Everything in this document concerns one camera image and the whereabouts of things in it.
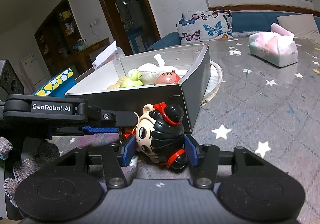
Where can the butterfly print pillow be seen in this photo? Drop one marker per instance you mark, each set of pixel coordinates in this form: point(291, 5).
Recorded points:
point(205, 26)

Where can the tan peanut toy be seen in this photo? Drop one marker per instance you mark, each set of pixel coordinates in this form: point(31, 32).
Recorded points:
point(118, 83)

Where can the white cardboard box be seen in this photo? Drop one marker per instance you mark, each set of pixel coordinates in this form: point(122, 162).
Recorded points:
point(192, 59)

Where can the white plush rabbit toy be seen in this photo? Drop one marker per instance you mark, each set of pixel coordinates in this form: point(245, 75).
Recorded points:
point(150, 72)

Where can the black haired doll toy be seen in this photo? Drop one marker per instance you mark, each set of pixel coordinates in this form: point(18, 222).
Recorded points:
point(159, 134)

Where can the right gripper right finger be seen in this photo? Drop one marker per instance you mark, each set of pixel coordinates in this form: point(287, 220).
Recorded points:
point(203, 161)

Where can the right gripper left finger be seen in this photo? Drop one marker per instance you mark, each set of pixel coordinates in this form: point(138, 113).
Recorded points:
point(115, 156)

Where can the green round alien toy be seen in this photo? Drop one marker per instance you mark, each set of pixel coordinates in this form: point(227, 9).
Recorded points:
point(133, 80)

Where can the grey cushion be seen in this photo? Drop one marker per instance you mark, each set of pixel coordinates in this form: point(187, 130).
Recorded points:
point(300, 25)

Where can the dark wooden shelf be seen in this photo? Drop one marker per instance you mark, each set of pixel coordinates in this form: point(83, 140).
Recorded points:
point(61, 44)

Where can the blue sofa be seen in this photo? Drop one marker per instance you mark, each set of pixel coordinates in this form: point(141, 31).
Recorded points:
point(242, 23)

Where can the red round robot toy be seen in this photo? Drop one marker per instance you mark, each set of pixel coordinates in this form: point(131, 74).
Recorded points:
point(168, 78)

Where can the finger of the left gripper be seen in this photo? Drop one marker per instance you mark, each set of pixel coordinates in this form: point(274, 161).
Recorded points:
point(107, 118)
point(98, 130)

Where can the grey gloved left hand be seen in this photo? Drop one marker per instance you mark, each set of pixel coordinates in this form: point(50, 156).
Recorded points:
point(36, 154)

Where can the dark wooden door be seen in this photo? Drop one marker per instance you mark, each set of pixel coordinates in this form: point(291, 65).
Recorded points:
point(132, 24)

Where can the open white paper box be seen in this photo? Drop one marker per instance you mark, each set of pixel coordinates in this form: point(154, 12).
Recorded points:
point(112, 52)

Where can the blue dotted box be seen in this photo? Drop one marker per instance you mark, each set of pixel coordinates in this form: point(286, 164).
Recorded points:
point(58, 85)

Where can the pink tissue pack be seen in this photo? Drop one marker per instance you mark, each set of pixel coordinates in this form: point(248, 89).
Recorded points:
point(276, 46)

